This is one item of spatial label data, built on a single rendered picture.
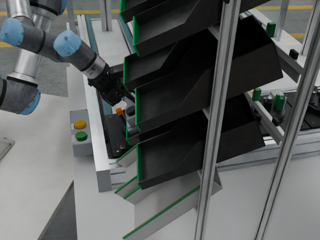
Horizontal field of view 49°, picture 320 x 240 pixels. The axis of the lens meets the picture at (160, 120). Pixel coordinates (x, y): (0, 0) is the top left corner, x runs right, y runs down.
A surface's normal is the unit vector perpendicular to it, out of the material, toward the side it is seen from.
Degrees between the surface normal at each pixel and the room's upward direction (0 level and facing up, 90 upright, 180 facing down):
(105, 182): 90
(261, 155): 90
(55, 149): 0
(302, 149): 90
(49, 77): 0
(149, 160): 25
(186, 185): 45
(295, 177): 0
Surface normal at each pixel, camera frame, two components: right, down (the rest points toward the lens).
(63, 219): 0.02, -0.80
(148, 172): -0.40, -0.72
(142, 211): -0.70, -0.55
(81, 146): 0.24, 0.59
